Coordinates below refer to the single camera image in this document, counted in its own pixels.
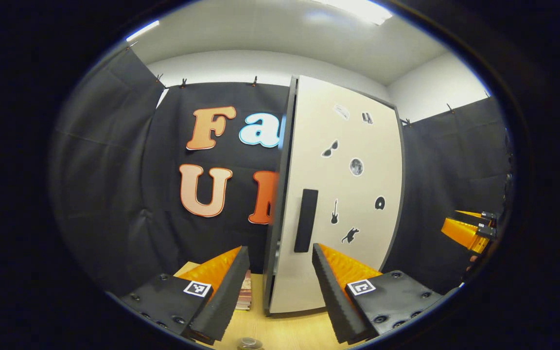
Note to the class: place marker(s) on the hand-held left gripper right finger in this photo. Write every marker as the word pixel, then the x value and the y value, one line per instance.
pixel 336 301

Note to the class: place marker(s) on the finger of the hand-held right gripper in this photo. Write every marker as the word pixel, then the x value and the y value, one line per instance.
pixel 464 233
pixel 474 214

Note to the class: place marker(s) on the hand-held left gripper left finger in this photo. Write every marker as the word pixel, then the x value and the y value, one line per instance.
pixel 229 296

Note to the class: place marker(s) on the clear bottle green label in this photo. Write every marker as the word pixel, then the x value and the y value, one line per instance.
pixel 250 343

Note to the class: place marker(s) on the grey cabinet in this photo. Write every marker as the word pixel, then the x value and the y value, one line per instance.
pixel 276 218

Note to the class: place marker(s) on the white cabinet door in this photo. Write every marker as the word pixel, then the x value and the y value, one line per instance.
pixel 382 160

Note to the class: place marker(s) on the stack of brown books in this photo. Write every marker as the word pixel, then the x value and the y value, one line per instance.
pixel 245 294

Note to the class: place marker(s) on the black backdrop cloth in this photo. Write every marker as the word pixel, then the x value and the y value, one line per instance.
pixel 114 170

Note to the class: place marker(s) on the small ceiling light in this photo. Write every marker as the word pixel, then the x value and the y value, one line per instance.
pixel 142 30

